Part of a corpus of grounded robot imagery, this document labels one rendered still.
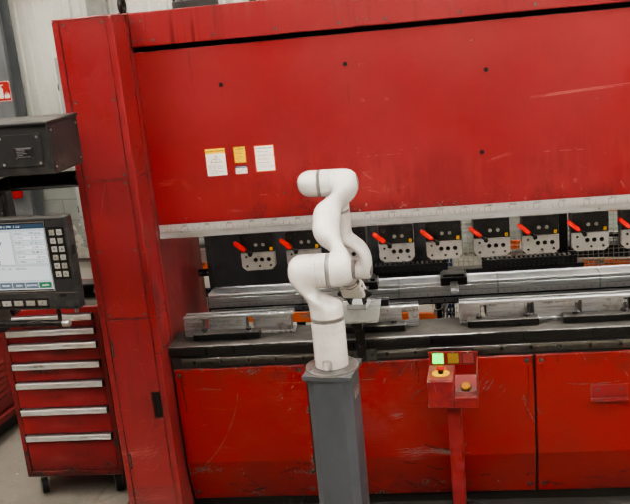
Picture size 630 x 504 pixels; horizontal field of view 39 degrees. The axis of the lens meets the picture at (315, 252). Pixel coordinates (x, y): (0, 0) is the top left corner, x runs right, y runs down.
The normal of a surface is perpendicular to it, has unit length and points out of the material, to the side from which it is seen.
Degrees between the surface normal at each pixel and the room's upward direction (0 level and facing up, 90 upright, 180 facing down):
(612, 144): 90
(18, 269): 90
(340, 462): 90
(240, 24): 90
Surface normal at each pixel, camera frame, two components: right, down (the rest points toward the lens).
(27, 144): -0.20, 0.28
